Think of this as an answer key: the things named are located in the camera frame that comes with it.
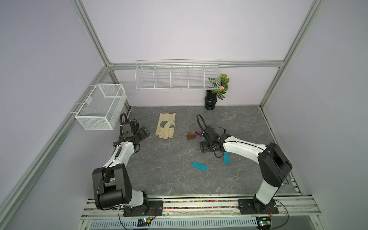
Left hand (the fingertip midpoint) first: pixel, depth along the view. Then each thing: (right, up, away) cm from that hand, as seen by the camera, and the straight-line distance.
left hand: (142, 133), depth 90 cm
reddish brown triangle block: (+31, -3, +13) cm, 33 cm away
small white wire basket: (-21, +14, -7) cm, 27 cm away
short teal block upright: (+54, -16, +1) cm, 56 cm away
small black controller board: (+8, -43, -19) cm, 47 cm away
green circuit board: (+68, -44, -18) cm, 83 cm away
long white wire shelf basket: (+22, +42, +15) cm, 50 cm away
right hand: (+41, -8, +2) cm, 42 cm away
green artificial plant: (+51, +28, +6) cm, 59 cm away
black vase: (+47, +24, +23) cm, 58 cm away
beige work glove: (+12, +2, +15) cm, 20 cm away
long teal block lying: (+36, -20, -3) cm, 42 cm away
